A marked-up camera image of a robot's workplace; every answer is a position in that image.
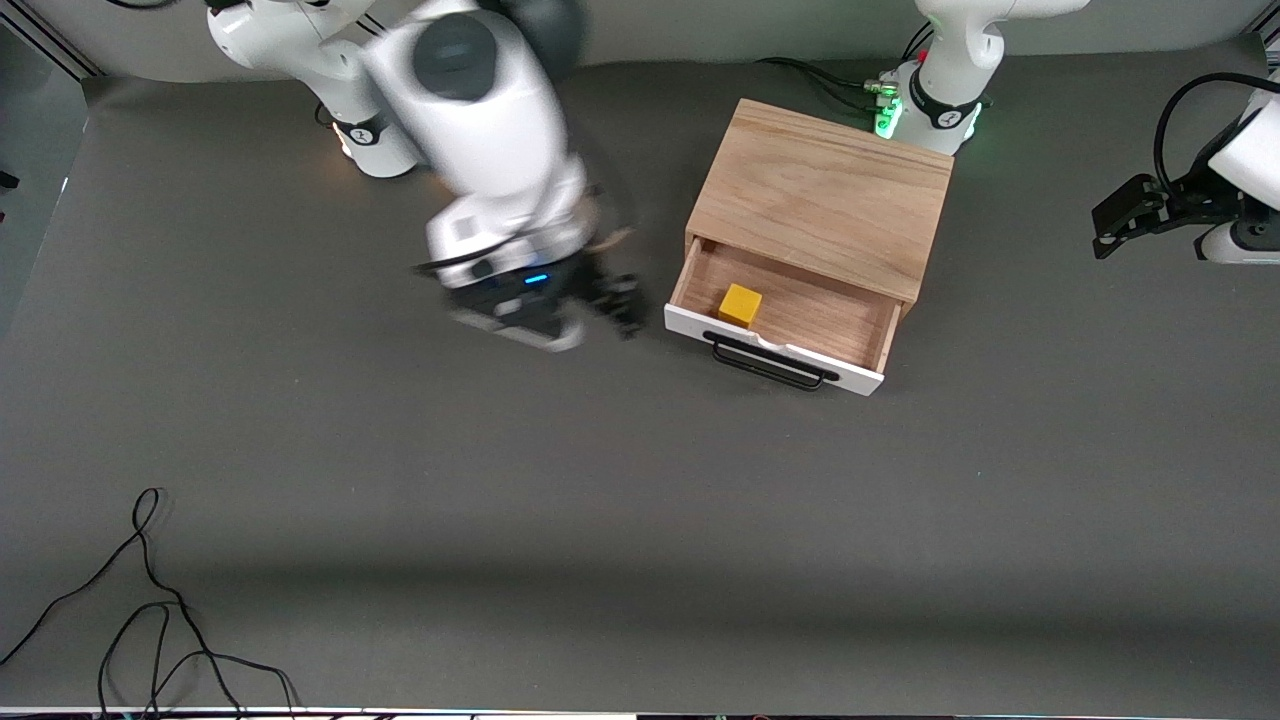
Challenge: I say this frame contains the yellow cube block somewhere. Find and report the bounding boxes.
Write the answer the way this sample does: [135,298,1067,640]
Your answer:
[718,284,763,327]

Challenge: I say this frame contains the black drawer handle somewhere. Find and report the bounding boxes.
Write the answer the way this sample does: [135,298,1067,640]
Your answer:
[705,332,841,391]

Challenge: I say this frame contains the white drawer with black handle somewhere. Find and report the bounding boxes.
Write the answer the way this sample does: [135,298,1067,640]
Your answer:
[665,237,906,398]

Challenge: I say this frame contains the wooden drawer cabinet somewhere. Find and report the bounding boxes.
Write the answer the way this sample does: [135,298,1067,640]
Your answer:
[685,98,954,321]

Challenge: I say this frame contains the dark grey table mat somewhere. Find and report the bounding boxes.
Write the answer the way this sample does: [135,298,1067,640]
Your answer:
[0,35,1280,716]

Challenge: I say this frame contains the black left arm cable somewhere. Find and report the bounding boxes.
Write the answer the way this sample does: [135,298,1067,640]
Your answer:
[1155,72,1280,191]

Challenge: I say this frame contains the black left base cables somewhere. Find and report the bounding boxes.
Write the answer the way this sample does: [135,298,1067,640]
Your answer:
[755,55,901,111]

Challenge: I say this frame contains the thin black loose cable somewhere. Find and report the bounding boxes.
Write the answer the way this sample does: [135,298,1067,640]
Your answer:
[97,600,301,716]
[0,487,246,716]

